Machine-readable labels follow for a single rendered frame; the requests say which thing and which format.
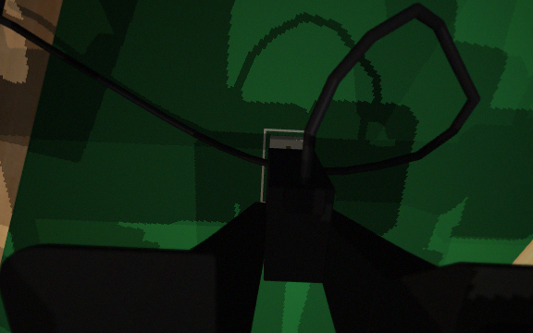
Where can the green circuit board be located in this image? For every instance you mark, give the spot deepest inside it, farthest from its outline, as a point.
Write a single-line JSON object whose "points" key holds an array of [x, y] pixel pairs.
{"points": [[102, 171]]}

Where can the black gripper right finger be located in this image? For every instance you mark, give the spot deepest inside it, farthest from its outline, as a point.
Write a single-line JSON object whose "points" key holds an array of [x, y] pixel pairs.
{"points": [[375, 286]]}

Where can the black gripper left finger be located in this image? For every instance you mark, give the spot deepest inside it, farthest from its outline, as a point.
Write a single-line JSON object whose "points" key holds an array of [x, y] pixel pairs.
{"points": [[211, 288]]}

